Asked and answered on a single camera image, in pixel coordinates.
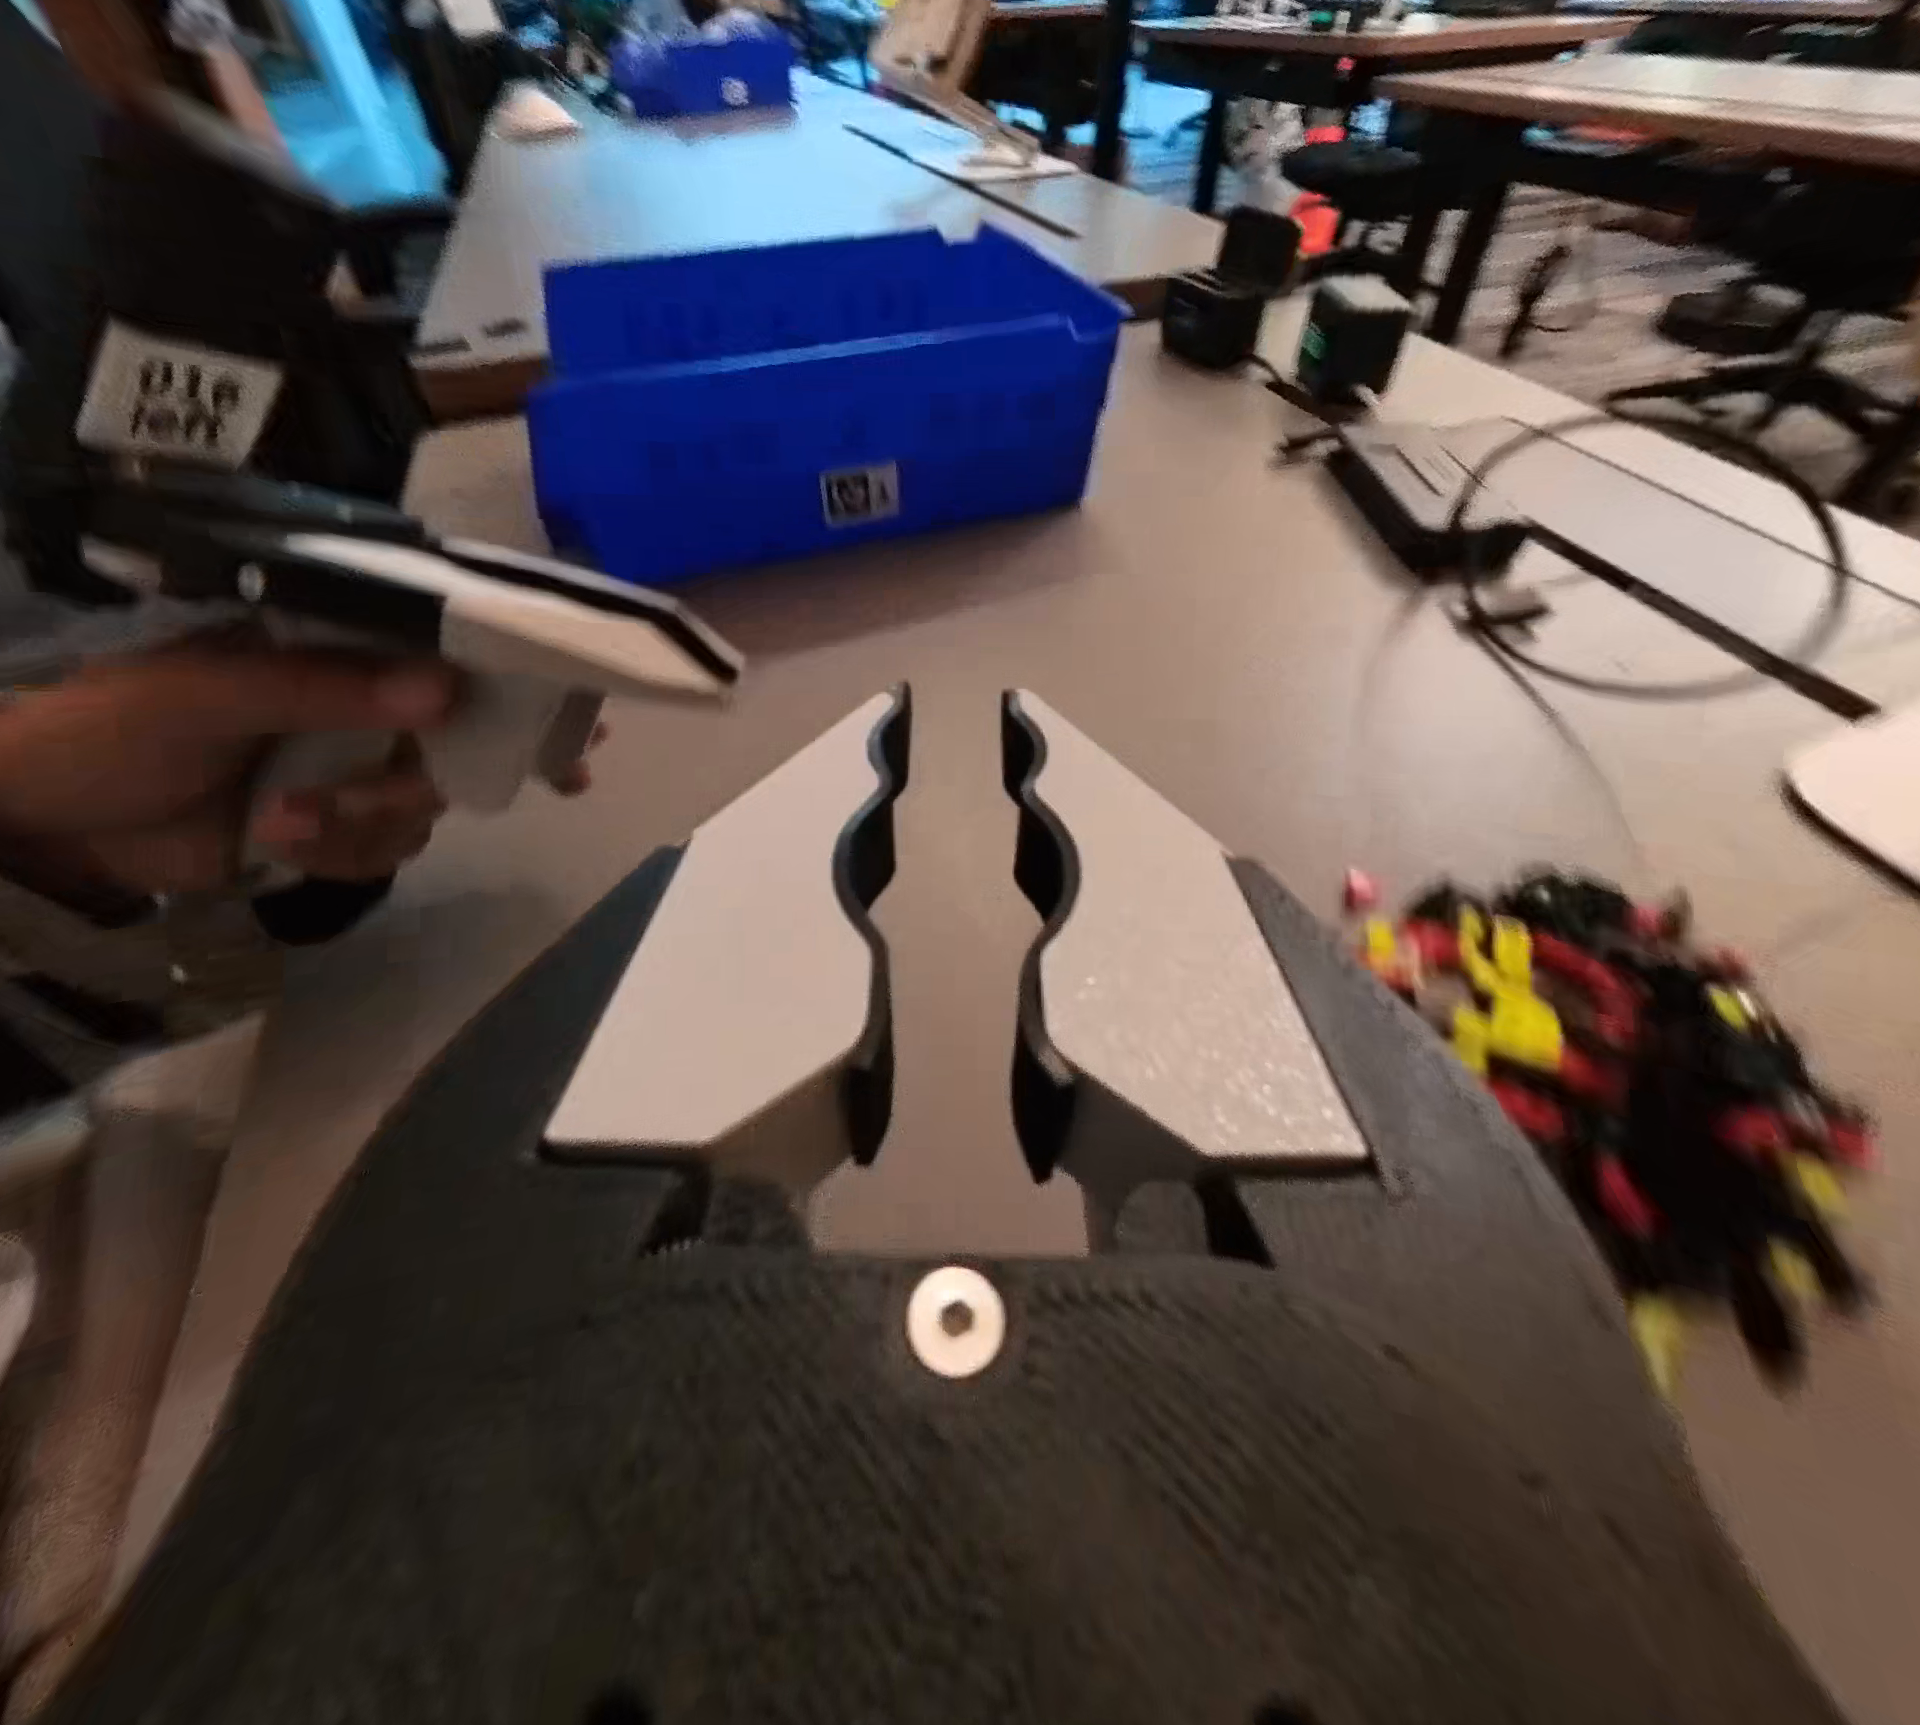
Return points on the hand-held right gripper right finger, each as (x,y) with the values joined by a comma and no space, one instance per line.
(1184,1006)

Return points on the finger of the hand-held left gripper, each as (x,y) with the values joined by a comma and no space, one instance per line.
(571,637)

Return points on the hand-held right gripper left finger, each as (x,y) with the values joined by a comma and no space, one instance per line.
(735,992)

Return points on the pile of lego pieces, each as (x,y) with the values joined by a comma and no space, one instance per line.
(1621,1081)

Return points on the person's left hand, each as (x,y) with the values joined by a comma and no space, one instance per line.
(194,766)

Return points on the large blue plastic bin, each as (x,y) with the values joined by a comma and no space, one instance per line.
(825,405)

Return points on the small blue plastic bin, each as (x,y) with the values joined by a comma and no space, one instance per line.
(703,75)

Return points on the black power adapter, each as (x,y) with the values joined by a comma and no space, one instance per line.
(1419,481)

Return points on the white flat object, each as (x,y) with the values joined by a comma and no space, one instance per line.
(1869,788)

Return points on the black charger box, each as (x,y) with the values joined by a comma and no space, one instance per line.
(1230,285)

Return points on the wooden desk black legs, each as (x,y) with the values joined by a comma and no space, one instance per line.
(1350,40)
(1681,92)

